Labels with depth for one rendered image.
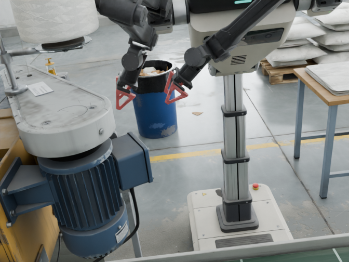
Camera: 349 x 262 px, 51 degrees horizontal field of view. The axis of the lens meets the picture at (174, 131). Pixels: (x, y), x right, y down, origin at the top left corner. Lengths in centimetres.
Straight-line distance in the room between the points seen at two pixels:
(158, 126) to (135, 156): 268
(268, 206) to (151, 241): 77
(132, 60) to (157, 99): 218
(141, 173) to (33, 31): 36
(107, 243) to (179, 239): 160
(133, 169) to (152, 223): 178
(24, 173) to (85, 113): 19
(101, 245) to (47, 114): 30
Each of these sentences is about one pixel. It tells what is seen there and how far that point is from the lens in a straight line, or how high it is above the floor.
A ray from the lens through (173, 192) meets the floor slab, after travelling 278.
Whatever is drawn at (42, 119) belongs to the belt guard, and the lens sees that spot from 71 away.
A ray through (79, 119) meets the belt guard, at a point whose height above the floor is 142.
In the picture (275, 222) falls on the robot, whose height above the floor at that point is 26.
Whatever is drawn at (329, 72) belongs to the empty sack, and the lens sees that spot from 269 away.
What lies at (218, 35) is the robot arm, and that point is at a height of 141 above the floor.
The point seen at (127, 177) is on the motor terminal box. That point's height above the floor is 125.
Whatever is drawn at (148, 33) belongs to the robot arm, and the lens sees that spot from 115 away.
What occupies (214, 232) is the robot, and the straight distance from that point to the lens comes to 206.
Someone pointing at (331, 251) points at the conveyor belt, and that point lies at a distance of 185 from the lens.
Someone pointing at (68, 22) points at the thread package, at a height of 156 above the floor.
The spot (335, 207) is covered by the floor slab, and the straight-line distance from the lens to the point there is 269.
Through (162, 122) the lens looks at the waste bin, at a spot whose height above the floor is 17.
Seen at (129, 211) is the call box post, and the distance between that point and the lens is 163.
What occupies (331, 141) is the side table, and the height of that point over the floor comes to 46.
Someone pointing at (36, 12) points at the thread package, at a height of 159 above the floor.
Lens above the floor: 169
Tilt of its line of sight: 28 degrees down
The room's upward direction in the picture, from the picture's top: 7 degrees counter-clockwise
